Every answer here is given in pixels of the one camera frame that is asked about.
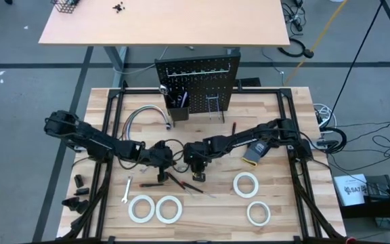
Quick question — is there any silver screwdriver rack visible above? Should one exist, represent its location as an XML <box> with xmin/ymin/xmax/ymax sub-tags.
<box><xmin>166</xmin><ymin>64</ymin><xmax>232</xmax><ymax>78</ymax></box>

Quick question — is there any white cable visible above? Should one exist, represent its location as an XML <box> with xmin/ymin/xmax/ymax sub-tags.
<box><xmin>312</xmin><ymin>102</ymin><xmax>334</xmax><ymax>117</ymax></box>

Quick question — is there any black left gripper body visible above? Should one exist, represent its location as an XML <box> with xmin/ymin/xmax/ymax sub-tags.
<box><xmin>146</xmin><ymin>140</ymin><xmax>177</xmax><ymax>172</ymax></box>

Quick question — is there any black perforated pegboard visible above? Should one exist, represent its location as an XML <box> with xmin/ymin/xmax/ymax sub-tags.
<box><xmin>154</xmin><ymin>50</ymin><xmax>242</xmax><ymax>125</ymax></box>

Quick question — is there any black power cord coil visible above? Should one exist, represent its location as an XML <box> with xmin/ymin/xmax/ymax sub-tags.
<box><xmin>277</xmin><ymin>0</ymin><xmax>315</xmax><ymax>59</ymax></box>

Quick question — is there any white printed booklet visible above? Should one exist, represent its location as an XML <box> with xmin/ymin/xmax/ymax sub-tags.
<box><xmin>332</xmin><ymin>173</ymin><xmax>369</xmax><ymax>207</ymax></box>

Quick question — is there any large beige desk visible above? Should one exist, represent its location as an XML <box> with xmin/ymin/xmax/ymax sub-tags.
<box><xmin>38</xmin><ymin>0</ymin><xmax>291</xmax><ymax>88</ymax></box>

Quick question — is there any black wire basket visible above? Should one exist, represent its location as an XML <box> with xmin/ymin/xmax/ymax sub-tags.
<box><xmin>51</xmin><ymin>0</ymin><xmax>80</xmax><ymax>14</ymax></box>

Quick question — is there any black pegboard bin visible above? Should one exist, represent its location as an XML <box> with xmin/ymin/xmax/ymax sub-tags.
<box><xmin>165</xmin><ymin>90</ymin><xmax>192</xmax><ymax>122</ymax></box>

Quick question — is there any black equipment cart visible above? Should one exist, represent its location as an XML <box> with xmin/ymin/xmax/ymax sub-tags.
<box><xmin>337</xmin><ymin>174</ymin><xmax>390</xmax><ymax>244</ymax></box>

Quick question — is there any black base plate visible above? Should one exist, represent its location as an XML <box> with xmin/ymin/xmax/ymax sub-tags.
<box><xmin>237</xmin><ymin>77</ymin><xmax>262</xmax><ymax>89</ymax></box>

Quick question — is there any multicoloured cable bundle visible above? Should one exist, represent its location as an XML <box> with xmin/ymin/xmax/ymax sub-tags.
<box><xmin>121</xmin><ymin>104</ymin><xmax>173</xmax><ymax>140</ymax></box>

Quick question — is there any black aluminium table frame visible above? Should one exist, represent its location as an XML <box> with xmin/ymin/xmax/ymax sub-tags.
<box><xmin>56</xmin><ymin>79</ymin><xmax>348</xmax><ymax>244</ymax></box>

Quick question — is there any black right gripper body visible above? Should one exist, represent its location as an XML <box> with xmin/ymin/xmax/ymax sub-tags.
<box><xmin>183</xmin><ymin>140</ymin><xmax>214</xmax><ymax>171</ymax></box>

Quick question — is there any black electronic device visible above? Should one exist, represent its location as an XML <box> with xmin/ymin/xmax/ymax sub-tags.
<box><xmin>364</xmin><ymin>175</ymin><xmax>390</xmax><ymax>199</ymax></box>

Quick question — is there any white masking tape roll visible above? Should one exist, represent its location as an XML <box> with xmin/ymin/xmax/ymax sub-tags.
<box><xmin>155</xmin><ymin>195</ymin><xmax>183</xmax><ymax>225</ymax></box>
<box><xmin>232</xmin><ymin>171</ymin><xmax>260</xmax><ymax>199</ymax></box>
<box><xmin>127</xmin><ymin>195</ymin><xmax>156</xmax><ymax>224</ymax></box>
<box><xmin>246</xmin><ymin>201</ymin><xmax>272</xmax><ymax>227</ymax></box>

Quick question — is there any silver double wire hook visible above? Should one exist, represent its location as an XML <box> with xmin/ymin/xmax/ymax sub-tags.
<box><xmin>205</xmin><ymin>94</ymin><xmax>225</xmax><ymax>123</ymax></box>

